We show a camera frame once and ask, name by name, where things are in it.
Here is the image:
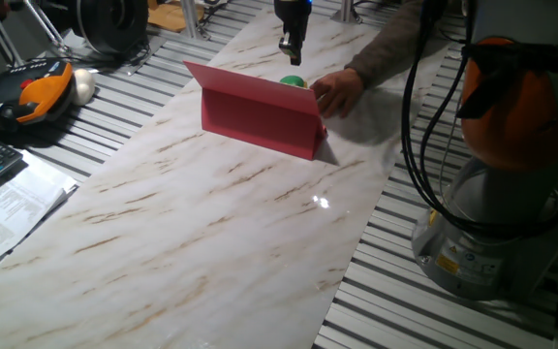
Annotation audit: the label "black round spool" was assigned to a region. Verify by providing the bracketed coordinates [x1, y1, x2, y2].
[68, 0, 150, 57]

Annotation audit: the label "brown cardboard piece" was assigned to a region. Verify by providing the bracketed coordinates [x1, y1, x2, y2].
[146, 0, 207, 33]

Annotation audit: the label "printed white paper sheets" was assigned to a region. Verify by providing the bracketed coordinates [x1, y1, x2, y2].
[0, 148, 79, 275]

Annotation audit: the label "red folded cardboard stand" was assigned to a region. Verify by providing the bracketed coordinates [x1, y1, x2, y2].
[183, 60, 328, 162]

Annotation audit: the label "green button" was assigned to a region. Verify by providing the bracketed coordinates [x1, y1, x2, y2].
[278, 75, 309, 90]

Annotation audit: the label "marble pattern board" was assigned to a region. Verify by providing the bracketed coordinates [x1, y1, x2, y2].
[0, 0, 454, 349]

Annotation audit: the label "person's forearm in dark sleeve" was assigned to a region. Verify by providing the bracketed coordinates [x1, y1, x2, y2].
[344, 0, 450, 91]

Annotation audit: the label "black and orange teach pendant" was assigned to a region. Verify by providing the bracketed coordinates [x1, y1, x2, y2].
[0, 57, 77, 135]

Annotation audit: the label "person's hand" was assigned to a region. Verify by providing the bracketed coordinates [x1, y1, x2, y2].
[309, 67, 365, 120]

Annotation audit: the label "aluminium profile post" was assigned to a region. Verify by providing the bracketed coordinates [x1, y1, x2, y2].
[179, 0, 210, 41]
[330, 0, 363, 24]

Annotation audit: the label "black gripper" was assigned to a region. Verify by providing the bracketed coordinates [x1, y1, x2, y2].
[272, 0, 313, 67]

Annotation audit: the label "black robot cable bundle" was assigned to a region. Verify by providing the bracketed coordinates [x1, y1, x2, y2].
[399, 0, 558, 238]

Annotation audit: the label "white egg-shaped object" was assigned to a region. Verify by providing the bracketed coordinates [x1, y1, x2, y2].
[72, 67, 97, 107]

